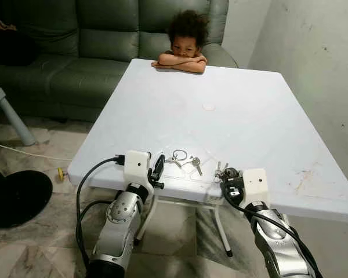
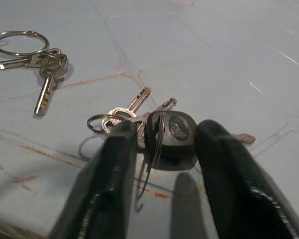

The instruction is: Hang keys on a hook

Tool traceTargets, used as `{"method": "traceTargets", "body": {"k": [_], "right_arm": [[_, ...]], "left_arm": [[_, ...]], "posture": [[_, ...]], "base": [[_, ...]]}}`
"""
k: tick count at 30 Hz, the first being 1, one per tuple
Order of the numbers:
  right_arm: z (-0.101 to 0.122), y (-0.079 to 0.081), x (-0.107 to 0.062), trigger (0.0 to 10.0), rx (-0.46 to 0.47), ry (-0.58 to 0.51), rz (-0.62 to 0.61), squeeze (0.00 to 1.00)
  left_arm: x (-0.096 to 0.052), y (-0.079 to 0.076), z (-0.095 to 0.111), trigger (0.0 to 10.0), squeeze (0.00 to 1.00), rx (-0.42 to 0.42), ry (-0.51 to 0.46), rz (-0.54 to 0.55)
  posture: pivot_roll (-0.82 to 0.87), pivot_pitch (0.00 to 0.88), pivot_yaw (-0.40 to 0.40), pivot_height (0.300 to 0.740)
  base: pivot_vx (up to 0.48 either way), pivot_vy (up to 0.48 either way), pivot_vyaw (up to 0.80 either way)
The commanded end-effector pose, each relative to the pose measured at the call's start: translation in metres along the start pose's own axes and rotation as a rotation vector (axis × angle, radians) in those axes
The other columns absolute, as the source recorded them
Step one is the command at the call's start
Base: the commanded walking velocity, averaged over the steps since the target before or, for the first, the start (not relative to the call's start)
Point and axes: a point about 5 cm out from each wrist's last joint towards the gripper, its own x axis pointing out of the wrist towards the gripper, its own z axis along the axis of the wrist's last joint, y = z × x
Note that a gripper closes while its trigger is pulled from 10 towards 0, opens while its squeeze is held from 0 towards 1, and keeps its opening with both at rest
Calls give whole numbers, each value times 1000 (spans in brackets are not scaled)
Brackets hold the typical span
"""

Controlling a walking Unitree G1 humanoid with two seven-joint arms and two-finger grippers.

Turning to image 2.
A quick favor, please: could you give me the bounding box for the long silver flat key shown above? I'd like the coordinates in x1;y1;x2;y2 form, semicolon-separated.
0;48;62;73

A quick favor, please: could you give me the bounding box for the large silver hinged ring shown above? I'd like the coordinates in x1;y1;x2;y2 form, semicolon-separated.
0;30;50;56

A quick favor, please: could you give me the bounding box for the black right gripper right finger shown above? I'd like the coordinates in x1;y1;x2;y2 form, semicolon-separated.
196;119;299;239

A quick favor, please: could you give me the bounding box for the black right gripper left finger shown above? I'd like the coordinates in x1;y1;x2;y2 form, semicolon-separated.
48;121;138;239

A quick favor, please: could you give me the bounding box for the thin wire key ring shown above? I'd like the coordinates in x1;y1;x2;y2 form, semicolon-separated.
136;112;166;207

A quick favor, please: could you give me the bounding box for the small silver split ring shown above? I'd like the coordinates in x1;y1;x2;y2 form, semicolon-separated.
86;113;125;135

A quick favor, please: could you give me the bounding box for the silver key with oval head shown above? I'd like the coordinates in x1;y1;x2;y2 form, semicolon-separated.
33;53;70;117

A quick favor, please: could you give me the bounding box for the black plastic head car key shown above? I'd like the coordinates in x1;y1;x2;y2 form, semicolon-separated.
144;111;255;171

